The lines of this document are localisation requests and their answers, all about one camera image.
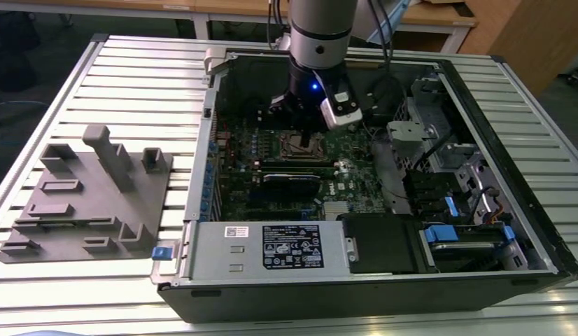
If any silver green CPU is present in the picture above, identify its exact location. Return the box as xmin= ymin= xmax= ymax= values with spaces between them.
xmin=290 ymin=134 xmax=318 ymax=154

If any metal socket cover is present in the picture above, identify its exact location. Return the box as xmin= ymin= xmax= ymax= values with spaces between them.
xmin=282 ymin=131 xmax=329 ymax=160

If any black RAM slot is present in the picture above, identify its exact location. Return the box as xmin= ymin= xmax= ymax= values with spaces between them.
xmin=254 ymin=159 xmax=342 ymax=167

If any green motherboard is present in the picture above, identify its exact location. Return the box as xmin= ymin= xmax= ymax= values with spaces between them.
xmin=212 ymin=104 xmax=399 ymax=223

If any metal drive cage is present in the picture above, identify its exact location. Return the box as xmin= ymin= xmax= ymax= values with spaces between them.
xmin=386 ymin=77 xmax=558 ymax=274

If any black graphics card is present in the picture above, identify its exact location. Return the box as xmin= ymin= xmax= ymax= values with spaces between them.
xmin=262 ymin=172 xmax=323 ymax=208

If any silver chipset heat sink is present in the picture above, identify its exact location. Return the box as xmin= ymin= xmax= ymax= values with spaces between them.
xmin=322 ymin=200 xmax=354 ymax=215

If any short wooden desk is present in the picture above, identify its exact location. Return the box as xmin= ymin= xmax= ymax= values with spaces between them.
xmin=390 ymin=0 xmax=481 ymax=54

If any blue drive clip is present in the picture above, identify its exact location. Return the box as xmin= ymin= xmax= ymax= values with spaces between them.
xmin=441 ymin=195 xmax=462 ymax=218

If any silver power supply unit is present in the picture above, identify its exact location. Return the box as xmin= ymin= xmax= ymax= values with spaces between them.
xmin=175 ymin=220 xmax=354 ymax=281

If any wooden cabinet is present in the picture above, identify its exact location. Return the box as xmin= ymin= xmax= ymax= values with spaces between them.
xmin=458 ymin=0 xmax=578 ymax=97

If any long wooden desk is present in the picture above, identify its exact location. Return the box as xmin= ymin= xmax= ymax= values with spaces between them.
xmin=0 ymin=0 xmax=290 ymax=39

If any grey parts rack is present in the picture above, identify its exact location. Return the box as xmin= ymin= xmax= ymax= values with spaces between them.
xmin=0 ymin=124 xmax=176 ymax=264

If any hard disk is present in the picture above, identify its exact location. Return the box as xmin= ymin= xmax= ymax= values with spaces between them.
xmin=427 ymin=241 xmax=499 ymax=273

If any black PC case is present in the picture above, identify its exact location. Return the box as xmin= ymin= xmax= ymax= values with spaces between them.
xmin=150 ymin=46 xmax=578 ymax=325

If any black office chair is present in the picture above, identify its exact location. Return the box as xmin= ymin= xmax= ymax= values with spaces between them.
xmin=0 ymin=10 xmax=43 ymax=92

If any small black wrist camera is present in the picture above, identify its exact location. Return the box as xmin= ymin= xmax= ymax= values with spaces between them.
xmin=268 ymin=94 xmax=294 ymax=116

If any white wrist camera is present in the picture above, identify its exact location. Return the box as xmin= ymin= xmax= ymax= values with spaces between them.
xmin=319 ymin=90 xmax=365 ymax=130

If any black cable loop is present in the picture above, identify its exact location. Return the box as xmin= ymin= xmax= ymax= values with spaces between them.
xmin=366 ymin=75 xmax=411 ymax=118

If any thin black hanging cable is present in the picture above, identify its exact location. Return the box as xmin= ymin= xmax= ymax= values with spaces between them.
xmin=267 ymin=0 xmax=282 ymax=50

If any grey metal bracket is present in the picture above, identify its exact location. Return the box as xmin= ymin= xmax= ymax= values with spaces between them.
xmin=387 ymin=120 xmax=437 ymax=150

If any black drive cable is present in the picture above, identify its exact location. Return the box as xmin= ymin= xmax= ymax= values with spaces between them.
xmin=411 ymin=127 xmax=455 ymax=171

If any blue drive carrier handle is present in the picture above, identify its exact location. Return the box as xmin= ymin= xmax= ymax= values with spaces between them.
xmin=421 ymin=225 xmax=461 ymax=243

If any coloured wire bundle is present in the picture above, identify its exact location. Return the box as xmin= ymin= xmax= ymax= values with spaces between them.
xmin=486 ymin=204 xmax=507 ymax=225

